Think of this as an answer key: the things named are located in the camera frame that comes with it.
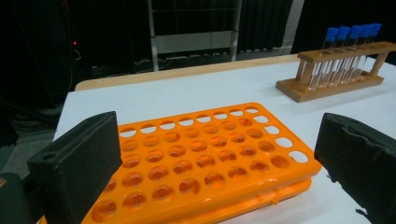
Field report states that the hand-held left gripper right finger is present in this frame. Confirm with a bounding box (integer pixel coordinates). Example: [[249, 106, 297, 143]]
[[313, 112, 396, 224]]

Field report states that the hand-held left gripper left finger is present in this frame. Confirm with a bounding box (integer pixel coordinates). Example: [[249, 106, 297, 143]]
[[26, 111, 123, 224]]

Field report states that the wooden test tube rack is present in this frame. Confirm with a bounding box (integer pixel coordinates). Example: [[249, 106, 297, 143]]
[[275, 41, 396, 104]]

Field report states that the orange plastic test tube rack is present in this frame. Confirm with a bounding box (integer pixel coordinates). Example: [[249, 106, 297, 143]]
[[36, 102, 323, 224]]

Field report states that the white table mat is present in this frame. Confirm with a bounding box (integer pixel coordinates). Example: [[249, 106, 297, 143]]
[[53, 57, 396, 224]]

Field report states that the grey metal stand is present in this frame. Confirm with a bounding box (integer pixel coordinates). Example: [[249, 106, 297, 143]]
[[147, 0, 244, 73]]

